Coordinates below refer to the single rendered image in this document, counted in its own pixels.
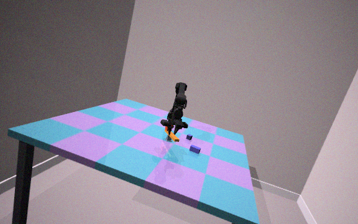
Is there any orange bar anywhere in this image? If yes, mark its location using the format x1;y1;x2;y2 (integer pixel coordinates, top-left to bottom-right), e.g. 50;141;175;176
165;126;179;142

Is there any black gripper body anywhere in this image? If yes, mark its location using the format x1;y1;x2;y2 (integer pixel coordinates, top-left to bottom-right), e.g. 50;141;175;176
160;114;188;128

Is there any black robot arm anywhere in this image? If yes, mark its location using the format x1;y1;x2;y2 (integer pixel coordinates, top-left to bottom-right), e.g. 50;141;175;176
167;82;187;129

